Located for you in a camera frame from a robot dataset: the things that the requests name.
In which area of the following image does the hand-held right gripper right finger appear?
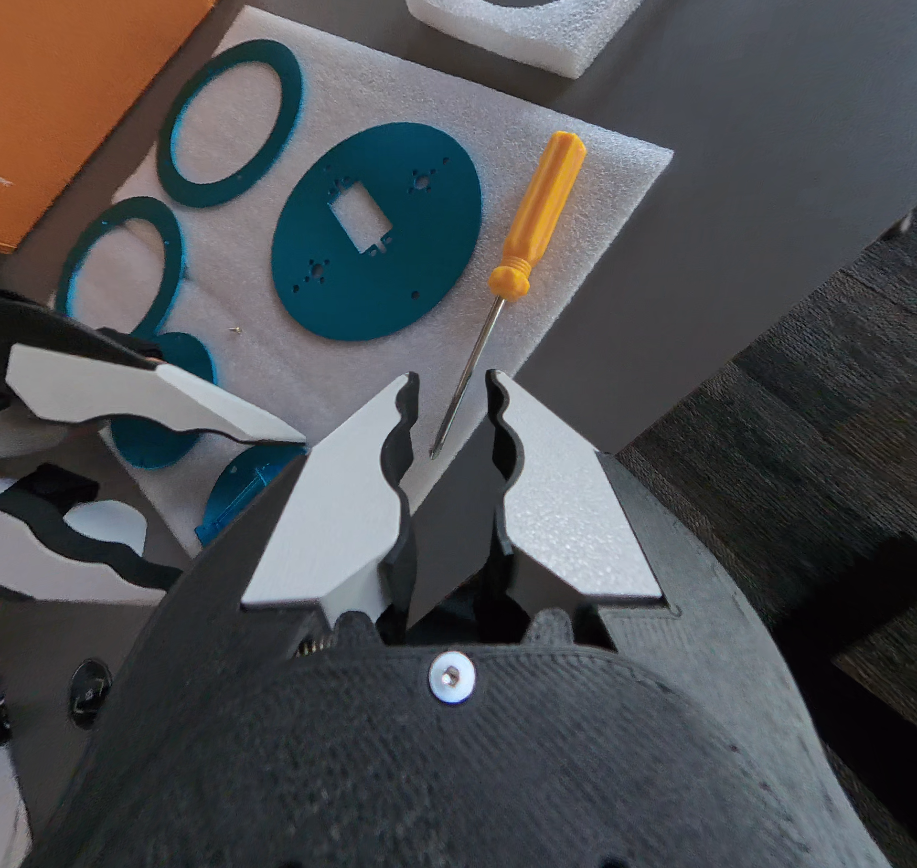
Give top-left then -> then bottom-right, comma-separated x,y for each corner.
485,369 -> 663,618

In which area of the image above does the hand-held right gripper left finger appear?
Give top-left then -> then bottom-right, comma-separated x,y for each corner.
241,371 -> 421,629

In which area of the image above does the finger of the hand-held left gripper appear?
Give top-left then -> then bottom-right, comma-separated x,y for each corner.
0,481 -> 185,605
0,344 -> 308,461

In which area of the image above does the small blue plate with bracket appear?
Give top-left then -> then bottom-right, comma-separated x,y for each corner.
195,444 -> 309,547

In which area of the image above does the yellow handled screwdriver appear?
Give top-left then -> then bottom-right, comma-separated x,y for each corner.
428,132 -> 587,461

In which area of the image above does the round black desk control panel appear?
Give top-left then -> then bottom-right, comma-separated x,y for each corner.
68,659 -> 113,729

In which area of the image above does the blue round plate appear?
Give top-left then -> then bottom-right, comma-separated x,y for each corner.
111,332 -> 217,469

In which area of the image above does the person's white shirt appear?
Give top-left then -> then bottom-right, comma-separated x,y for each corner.
0,746 -> 33,868

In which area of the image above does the orange cardboard box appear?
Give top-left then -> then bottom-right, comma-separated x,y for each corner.
0,0 -> 239,253

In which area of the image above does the blue oval plate with slot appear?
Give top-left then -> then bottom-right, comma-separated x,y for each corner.
272,123 -> 482,342

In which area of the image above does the white foam sheet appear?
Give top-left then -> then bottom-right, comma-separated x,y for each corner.
100,5 -> 674,561

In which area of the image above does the white foam block with cutout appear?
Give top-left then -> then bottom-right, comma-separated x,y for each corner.
401,0 -> 682,81

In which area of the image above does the blue ring plate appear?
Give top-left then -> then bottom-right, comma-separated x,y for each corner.
158,39 -> 305,209
56,197 -> 187,339

